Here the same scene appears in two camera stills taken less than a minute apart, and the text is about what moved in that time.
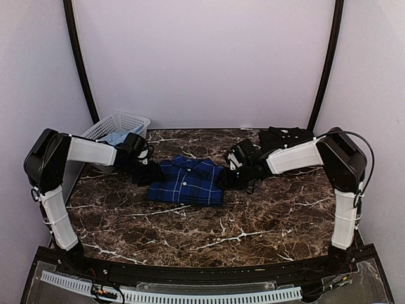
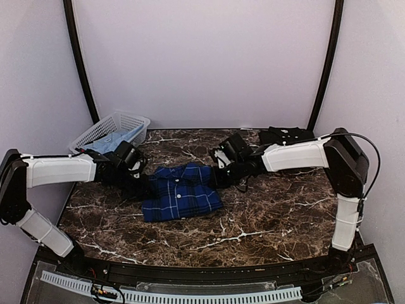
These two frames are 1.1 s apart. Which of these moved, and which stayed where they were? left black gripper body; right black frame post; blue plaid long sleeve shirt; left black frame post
Moved: blue plaid long sleeve shirt; left black gripper body
Stayed: right black frame post; left black frame post
